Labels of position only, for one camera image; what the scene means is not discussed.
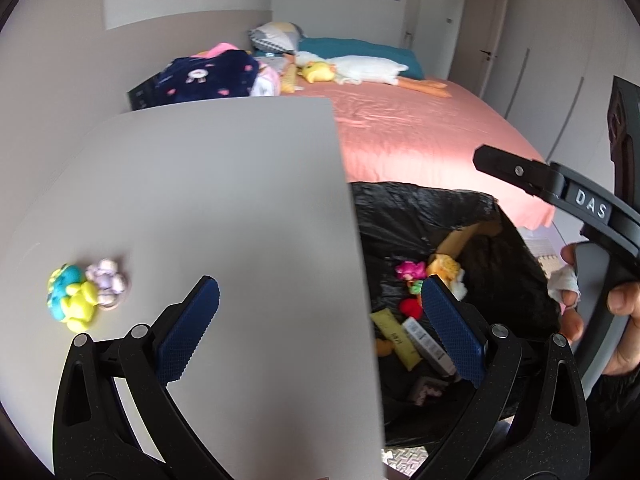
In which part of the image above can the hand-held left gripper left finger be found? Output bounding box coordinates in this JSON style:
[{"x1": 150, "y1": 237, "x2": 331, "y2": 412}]
[{"x1": 51, "y1": 275, "x2": 236, "y2": 480}]

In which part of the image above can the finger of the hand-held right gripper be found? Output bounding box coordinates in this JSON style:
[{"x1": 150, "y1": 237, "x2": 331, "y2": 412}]
[{"x1": 472, "y1": 144, "x2": 568, "y2": 198}]

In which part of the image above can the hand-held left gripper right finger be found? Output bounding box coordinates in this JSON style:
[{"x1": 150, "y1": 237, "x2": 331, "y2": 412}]
[{"x1": 412, "y1": 275, "x2": 592, "y2": 480}]

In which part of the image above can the yellow strip packet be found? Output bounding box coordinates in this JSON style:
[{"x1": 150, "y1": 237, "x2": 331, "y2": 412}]
[{"x1": 370, "y1": 308, "x2": 418, "y2": 372}]

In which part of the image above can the pink grey toy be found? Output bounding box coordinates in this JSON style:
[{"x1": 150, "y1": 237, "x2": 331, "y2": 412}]
[{"x1": 407, "y1": 377, "x2": 446, "y2": 406}]

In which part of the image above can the cardboard box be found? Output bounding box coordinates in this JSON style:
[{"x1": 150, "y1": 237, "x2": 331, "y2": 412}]
[{"x1": 435, "y1": 222, "x2": 503, "y2": 256}]

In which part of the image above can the purple white toy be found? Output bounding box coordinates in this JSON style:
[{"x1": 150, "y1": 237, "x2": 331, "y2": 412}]
[{"x1": 86, "y1": 258, "x2": 132, "y2": 311}]

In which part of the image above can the blue yellow toy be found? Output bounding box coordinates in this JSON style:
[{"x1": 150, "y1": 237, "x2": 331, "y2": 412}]
[{"x1": 46, "y1": 262, "x2": 101, "y2": 333}]

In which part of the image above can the black trash bag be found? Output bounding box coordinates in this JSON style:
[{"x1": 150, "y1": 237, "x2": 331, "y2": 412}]
[{"x1": 347, "y1": 181, "x2": 563, "y2": 451}]

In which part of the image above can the person's right forearm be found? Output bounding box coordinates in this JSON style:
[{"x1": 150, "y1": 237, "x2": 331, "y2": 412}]
[{"x1": 587, "y1": 367, "x2": 640, "y2": 480}]

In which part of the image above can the person's right hand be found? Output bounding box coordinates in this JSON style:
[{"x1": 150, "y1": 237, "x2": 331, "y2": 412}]
[{"x1": 547, "y1": 242, "x2": 640, "y2": 377}]

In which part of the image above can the white barcode stick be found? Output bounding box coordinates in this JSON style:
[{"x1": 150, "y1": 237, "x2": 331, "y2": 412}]
[{"x1": 402, "y1": 316, "x2": 458, "y2": 376}]

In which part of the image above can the yellow plush packet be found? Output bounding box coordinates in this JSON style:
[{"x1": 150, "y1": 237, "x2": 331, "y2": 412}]
[{"x1": 426, "y1": 254, "x2": 463, "y2": 281}]

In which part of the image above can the bed with pink sheet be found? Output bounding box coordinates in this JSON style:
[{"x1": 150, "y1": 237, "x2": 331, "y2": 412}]
[{"x1": 295, "y1": 77, "x2": 557, "y2": 231}]

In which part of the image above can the white wardrobe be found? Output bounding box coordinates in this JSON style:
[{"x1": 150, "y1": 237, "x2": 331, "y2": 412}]
[{"x1": 480, "y1": 0, "x2": 640, "y2": 171}]

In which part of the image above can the white bedside cabinet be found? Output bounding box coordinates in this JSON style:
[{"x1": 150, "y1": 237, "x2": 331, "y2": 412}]
[{"x1": 0, "y1": 97, "x2": 386, "y2": 480}]

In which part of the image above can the white door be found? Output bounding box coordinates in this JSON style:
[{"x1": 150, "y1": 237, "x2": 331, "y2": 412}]
[{"x1": 415, "y1": 0, "x2": 506, "y2": 96}]

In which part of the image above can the white goose plush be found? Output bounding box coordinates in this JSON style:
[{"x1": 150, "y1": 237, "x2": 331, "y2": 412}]
[{"x1": 330, "y1": 55, "x2": 449, "y2": 98}]

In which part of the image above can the teal pillow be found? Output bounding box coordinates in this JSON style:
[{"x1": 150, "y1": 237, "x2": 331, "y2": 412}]
[{"x1": 297, "y1": 37, "x2": 426, "y2": 80}]

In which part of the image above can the yellow duck plush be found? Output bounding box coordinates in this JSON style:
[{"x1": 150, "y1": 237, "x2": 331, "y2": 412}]
[{"x1": 298, "y1": 60, "x2": 336, "y2": 84}]

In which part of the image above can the black perforated box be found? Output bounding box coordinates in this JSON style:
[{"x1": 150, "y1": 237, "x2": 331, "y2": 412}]
[{"x1": 126, "y1": 72, "x2": 163, "y2": 112}]

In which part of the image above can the yellow cloth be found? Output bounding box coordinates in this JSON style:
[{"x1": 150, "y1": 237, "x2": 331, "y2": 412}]
[{"x1": 280, "y1": 57, "x2": 298, "y2": 95}]

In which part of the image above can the patchwork pillow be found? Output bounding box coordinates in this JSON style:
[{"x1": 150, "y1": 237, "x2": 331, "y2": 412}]
[{"x1": 248, "y1": 21, "x2": 303, "y2": 53}]

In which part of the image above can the pink garment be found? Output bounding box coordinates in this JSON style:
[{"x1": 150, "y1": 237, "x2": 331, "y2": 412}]
[{"x1": 192, "y1": 42, "x2": 246, "y2": 61}]

